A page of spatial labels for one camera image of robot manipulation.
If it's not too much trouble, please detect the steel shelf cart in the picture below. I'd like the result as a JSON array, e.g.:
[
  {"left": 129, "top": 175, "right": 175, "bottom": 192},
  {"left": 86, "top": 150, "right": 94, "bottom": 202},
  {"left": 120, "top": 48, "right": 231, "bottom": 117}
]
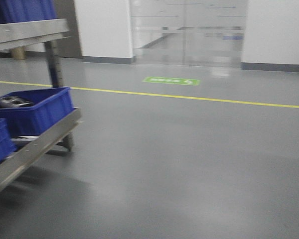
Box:
[{"left": 0, "top": 19, "right": 81, "bottom": 192}]

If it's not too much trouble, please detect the green floor sign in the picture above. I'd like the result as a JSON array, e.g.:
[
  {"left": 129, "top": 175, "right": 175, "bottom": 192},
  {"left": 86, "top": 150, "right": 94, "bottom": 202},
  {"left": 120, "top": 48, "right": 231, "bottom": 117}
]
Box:
[{"left": 143, "top": 77, "right": 200, "bottom": 86}]

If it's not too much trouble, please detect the glass door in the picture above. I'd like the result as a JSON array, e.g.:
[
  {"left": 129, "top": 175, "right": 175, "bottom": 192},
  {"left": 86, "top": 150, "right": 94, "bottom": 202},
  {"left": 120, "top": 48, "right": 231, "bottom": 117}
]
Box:
[{"left": 130, "top": 0, "right": 248, "bottom": 68}]

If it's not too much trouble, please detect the blue bin with metal parts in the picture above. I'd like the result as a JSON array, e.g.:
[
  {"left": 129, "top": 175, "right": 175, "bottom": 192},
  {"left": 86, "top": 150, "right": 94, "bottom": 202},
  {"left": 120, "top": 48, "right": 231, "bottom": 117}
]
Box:
[{"left": 0, "top": 87, "right": 74, "bottom": 137}]

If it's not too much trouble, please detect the dark blue bin stack left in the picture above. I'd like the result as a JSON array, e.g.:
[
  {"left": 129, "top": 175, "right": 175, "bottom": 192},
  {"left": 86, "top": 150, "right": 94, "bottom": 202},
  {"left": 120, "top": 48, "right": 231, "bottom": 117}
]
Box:
[{"left": 0, "top": 0, "right": 57, "bottom": 24}]

